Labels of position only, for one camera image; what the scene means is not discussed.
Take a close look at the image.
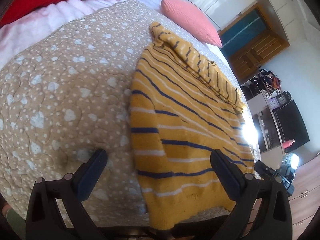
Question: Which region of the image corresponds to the wooden drawer cabinet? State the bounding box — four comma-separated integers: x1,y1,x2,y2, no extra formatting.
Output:
243,152,320,240

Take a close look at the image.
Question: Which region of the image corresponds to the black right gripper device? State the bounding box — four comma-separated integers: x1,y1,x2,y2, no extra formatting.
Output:
254,153,300,197

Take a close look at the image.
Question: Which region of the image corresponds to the black television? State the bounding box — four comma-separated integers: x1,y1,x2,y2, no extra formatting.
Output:
273,100,310,153

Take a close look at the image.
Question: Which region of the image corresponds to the purple alarm clock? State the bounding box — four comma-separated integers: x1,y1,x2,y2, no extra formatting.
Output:
268,97,280,110

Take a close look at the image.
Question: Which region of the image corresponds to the beige heart-patterned quilt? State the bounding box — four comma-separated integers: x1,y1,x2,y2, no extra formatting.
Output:
1,0,260,227

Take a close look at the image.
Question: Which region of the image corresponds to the yellow striped knit sweater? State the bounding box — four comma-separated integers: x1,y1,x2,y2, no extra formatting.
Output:
130,22,254,230

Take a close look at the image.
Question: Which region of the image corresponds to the wooden door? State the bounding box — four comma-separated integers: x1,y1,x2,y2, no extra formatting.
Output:
219,2,290,85

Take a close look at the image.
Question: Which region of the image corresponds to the pink knit pillow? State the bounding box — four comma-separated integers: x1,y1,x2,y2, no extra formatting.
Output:
161,0,222,48

